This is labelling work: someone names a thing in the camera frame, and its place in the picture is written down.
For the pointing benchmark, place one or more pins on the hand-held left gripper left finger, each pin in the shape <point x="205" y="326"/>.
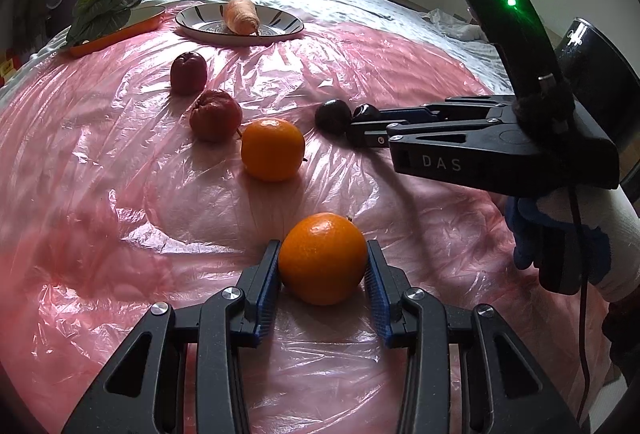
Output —
<point x="265" y="294"/>

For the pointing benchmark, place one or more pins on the orange plate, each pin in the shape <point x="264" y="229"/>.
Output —
<point x="145" y="21"/>

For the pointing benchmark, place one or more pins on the dark plum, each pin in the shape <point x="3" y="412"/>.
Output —
<point x="365" y="110"/>
<point x="332" y="115"/>

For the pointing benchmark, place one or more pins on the orange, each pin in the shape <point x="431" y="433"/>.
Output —
<point x="322" y="259"/>
<point x="272" y="149"/>

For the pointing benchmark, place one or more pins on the green leafy vegetable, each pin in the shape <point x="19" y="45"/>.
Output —
<point x="100" y="14"/>

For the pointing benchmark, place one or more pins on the carrot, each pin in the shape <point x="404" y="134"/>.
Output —
<point x="240" y="16"/>

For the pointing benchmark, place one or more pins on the person's right forearm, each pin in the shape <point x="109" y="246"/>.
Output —
<point x="625" y="329"/>

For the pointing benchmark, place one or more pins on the person's right hand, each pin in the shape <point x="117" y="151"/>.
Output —
<point x="620" y="239"/>

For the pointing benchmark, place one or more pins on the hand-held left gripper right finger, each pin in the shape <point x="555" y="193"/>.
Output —
<point x="377" y="294"/>

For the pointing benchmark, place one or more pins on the crumpled white blanket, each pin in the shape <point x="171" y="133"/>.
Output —
<point x="450" y="23"/>

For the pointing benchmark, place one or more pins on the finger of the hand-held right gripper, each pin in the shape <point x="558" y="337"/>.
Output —
<point x="367" y="136"/>
<point x="400" y="114"/>

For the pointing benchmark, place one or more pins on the red apple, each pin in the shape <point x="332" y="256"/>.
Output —
<point x="188" y="72"/>
<point x="215" y="114"/>

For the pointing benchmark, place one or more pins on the white striped plate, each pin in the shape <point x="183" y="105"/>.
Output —
<point x="200" y="26"/>

